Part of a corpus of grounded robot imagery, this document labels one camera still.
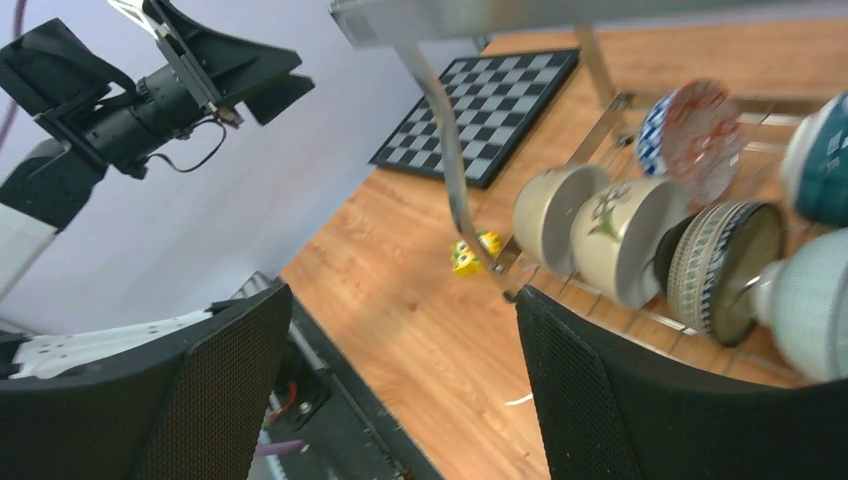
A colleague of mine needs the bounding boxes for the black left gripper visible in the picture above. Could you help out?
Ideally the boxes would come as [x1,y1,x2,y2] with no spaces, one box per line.
[1,1,315,179]

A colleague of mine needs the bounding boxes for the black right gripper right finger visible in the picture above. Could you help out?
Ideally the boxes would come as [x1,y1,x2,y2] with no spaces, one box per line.
[515,285,847,479]

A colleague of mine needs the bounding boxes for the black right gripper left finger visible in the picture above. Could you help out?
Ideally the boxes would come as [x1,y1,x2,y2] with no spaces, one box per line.
[1,284,293,479]

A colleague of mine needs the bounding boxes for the pale green striped bowl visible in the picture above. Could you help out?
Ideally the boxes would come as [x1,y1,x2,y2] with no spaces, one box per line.
[750,228,847,382]

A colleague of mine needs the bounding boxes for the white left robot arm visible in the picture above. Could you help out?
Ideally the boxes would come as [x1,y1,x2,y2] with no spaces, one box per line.
[1,1,314,292]

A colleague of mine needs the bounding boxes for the steel two-tier dish rack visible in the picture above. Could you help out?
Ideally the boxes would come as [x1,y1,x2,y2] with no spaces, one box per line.
[329,1,826,386]

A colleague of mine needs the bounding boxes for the white tape scrap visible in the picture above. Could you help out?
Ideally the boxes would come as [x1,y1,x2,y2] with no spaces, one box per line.
[504,393,533,406]

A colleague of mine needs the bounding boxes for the cream bowl green leaf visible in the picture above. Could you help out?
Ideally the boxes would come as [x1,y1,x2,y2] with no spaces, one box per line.
[570,178,689,309]

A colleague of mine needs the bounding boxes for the dark patterned rim bowl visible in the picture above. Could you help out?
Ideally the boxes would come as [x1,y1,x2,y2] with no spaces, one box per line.
[655,200,786,347]

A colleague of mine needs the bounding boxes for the yellow green toy block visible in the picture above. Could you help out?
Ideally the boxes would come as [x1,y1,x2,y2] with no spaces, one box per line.
[451,230,502,277]

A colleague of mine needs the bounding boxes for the plain cream bowl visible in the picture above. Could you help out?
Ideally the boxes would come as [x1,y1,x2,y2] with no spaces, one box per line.
[512,164,609,277]

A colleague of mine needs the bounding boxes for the black white chessboard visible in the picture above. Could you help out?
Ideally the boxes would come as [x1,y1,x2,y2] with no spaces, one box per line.
[369,49,579,189]

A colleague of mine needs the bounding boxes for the teal white striped bowl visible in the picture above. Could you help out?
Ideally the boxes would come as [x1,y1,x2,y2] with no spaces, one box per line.
[779,93,847,228]

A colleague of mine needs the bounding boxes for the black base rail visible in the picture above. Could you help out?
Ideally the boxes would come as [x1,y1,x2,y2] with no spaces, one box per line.
[248,301,441,479]

